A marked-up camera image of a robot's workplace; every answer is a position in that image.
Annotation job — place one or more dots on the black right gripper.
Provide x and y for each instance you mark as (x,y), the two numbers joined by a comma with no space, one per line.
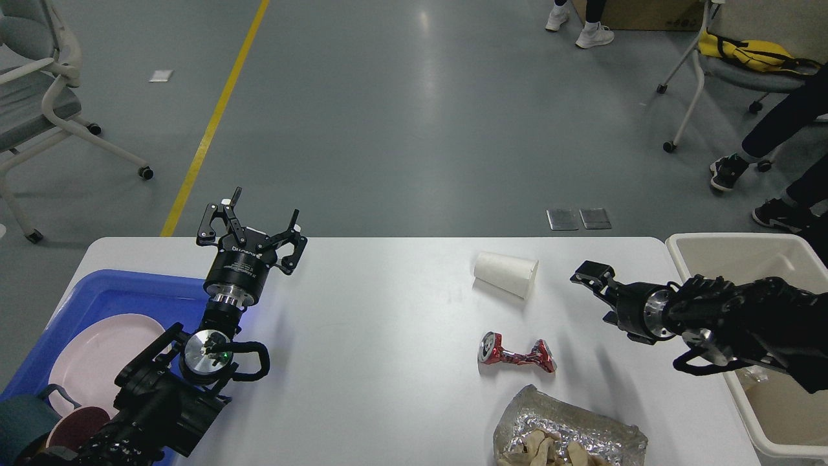
(636,308)

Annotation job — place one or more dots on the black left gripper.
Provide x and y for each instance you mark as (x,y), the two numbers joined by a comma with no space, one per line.
(246,255)

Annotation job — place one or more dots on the white paper cup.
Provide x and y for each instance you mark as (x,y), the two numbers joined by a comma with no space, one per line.
(511,274)

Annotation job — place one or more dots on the crushed red soda can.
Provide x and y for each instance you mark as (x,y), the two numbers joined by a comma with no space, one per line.
(491,351)

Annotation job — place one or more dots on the aluminium foil front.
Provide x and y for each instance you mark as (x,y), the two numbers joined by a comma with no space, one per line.
(608,441)

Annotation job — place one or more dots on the brown paper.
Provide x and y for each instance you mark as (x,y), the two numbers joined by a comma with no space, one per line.
(540,447)

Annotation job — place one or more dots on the pink plate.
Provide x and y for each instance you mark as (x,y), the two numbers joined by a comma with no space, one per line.
(88,365)

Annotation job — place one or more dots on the pink mug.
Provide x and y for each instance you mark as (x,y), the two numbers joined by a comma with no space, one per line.
(79,426)

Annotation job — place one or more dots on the dark teal mug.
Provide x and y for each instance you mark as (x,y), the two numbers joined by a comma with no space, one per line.
(27,419)

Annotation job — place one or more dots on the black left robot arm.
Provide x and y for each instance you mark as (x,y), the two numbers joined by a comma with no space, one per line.
(170,393)

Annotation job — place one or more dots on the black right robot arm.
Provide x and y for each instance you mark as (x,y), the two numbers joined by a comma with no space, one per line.
(726,326)

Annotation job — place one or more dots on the right metal floor plate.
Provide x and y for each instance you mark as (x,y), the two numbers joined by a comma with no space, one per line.
(595,219)

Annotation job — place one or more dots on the metal floor plate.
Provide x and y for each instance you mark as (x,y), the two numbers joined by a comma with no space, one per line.
(561,219)
(595,219)

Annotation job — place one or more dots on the left metal floor plate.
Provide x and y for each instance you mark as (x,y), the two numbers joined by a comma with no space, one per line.
(561,219)

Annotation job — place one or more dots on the blue plastic tray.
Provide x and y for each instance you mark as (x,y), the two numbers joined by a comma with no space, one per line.
(176,303)

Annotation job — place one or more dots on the person in black sneakers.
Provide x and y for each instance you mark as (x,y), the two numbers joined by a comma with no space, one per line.
(791,211)

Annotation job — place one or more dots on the white plastic bin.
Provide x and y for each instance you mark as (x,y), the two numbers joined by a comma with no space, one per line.
(782,419)

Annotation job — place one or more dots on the person in white sneakers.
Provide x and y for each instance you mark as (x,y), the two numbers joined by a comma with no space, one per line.
(594,32)

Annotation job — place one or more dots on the cardboard box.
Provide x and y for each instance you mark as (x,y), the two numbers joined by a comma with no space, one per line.
(674,16)

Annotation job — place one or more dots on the yellow backpack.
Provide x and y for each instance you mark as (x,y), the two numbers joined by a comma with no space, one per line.
(756,55)

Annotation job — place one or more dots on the grey office chair left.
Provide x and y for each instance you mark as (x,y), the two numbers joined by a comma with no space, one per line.
(39,107)

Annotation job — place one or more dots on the grey chair right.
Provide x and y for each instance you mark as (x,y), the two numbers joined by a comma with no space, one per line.
(798,26)

